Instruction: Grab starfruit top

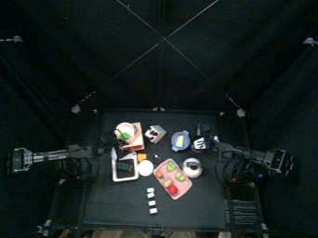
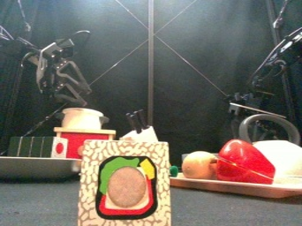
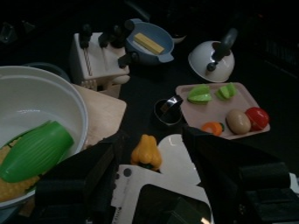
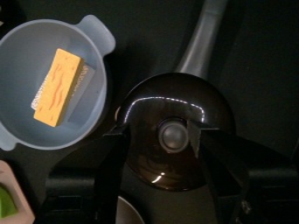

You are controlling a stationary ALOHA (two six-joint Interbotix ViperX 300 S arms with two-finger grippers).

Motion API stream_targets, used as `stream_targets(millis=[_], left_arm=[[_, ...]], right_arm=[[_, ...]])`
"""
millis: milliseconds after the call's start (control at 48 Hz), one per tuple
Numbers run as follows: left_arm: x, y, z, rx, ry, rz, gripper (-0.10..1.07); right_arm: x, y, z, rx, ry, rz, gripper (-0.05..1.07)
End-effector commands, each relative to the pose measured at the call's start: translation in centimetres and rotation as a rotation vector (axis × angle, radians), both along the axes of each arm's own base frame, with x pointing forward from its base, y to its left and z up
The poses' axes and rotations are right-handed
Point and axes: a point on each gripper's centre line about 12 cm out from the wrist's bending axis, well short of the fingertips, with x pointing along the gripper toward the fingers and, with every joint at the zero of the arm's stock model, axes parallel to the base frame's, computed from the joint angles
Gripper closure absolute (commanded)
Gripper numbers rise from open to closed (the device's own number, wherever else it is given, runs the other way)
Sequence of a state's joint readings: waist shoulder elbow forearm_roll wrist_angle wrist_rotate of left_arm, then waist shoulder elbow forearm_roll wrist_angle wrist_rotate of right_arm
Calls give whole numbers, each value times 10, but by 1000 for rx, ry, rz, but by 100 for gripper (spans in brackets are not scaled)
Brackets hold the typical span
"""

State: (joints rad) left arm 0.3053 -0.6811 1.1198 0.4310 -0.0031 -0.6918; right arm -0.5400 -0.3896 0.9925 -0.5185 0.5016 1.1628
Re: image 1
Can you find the white rimmed rectangular tray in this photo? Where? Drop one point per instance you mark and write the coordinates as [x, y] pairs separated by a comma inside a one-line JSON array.
[[124, 179]]

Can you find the small black round toy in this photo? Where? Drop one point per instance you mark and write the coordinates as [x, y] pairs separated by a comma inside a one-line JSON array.
[[155, 157]]

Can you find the white text label sticker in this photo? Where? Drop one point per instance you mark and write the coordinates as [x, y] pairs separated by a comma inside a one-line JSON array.
[[243, 214]]

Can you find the tan toy egg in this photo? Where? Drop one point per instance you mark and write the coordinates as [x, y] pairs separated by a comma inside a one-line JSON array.
[[167, 182]]

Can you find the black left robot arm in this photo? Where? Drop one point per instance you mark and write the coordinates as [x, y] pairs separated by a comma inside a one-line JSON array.
[[49, 155]]

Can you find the black and white bowl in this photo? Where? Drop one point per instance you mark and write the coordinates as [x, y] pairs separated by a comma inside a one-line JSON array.
[[192, 149]]

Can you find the silver frame bracket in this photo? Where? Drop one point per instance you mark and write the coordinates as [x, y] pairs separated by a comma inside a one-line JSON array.
[[308, 41], [75, 108], [240, 112], [16, 39], [157, 109]]

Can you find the green starfruit piece ridged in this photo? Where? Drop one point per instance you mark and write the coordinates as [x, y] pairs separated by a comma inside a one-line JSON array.
[[179, 177]]

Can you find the light blue toy bowl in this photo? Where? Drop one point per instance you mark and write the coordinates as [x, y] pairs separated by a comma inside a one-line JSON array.
[[173, 142]]

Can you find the white round disc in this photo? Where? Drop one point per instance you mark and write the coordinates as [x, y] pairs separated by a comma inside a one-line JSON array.
[[144, 168]]

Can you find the green star fruit toy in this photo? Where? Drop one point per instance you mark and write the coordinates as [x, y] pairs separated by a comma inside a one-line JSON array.
[[169, 166]]

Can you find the pink rectangular tray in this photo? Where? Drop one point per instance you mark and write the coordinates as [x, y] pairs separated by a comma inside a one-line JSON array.
[[184, 184]]

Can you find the green toy piece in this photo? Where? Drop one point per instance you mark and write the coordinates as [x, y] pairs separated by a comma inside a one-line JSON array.
[[125, 135]]

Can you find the pink wooden toy box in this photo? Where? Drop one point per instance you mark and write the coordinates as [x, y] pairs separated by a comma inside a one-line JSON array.
[[137, 141]]

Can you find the small orange toy green leaf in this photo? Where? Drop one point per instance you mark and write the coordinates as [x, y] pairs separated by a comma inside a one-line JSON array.
[[159, 174]]

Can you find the gray white toy cube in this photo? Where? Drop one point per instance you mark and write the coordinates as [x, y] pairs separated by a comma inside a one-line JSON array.
[[159, 131]]

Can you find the orange toy block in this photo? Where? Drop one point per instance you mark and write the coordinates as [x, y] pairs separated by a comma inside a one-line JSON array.
[[141, 157]]

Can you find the black ridged toy piece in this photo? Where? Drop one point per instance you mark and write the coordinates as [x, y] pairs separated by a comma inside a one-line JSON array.
[[124, 166]]

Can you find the yellow sponge piece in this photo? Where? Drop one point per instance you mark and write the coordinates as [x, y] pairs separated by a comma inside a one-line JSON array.
[[180, 141]]

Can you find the red toy fruit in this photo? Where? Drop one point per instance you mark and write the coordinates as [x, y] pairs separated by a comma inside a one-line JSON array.
[[172, 190]]

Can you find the small white cube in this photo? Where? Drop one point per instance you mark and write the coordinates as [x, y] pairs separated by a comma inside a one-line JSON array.
[[149, 189], [149, 195], [151, 203], [153, 211]]

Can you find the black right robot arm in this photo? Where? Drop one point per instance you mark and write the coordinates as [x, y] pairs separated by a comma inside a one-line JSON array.
[[252, 153]]

